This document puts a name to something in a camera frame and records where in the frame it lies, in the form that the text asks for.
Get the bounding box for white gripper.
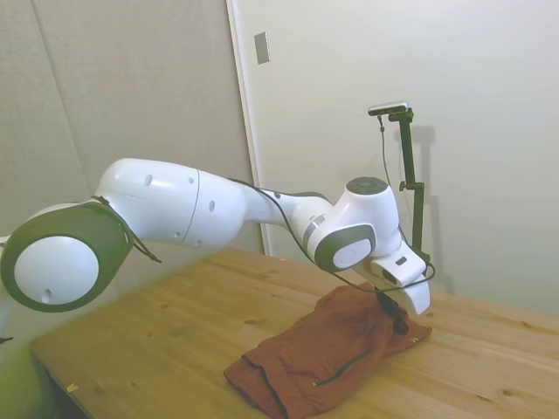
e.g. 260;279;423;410
353;265;432;335

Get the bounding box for rust red shorts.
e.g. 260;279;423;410
223;282;433;419

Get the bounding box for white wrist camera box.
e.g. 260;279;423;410
370;251;427;289

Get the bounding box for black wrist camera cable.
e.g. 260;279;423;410
228;175;438;294

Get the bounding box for grey exterior camera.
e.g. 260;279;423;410
368;100;412;117

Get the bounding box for grey wall plate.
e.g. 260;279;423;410
253;31;271;65

